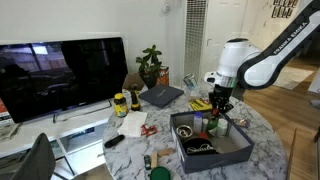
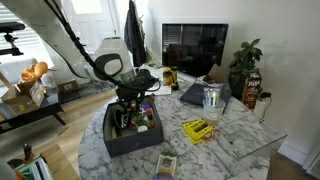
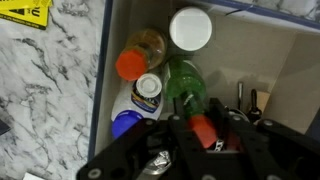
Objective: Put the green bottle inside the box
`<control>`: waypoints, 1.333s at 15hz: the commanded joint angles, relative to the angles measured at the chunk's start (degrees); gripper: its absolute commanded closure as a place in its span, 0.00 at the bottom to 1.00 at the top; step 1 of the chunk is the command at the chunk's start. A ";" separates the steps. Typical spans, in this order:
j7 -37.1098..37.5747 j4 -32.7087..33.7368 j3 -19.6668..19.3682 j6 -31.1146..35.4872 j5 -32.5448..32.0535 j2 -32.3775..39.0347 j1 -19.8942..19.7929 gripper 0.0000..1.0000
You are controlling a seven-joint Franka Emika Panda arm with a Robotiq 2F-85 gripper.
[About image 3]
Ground brown bottle red cap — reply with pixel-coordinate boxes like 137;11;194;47
115;28;168;82

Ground white jar white lid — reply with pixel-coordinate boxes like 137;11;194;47
168;6;213;52

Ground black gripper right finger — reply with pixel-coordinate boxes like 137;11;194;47
208;97;320;180

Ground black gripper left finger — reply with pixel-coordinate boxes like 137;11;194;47
76;96;208;180

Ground green bottle red cap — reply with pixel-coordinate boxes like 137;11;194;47
162;58;220;150

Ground white bottle blue cap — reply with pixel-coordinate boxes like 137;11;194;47
110;83;149;140

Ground small white bottle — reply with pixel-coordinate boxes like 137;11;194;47
130;72;165;115

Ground yellow packet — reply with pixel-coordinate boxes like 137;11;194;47
0;0;54;31

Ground navy blue cardboard box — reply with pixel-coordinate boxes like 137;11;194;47
87;0;320;162

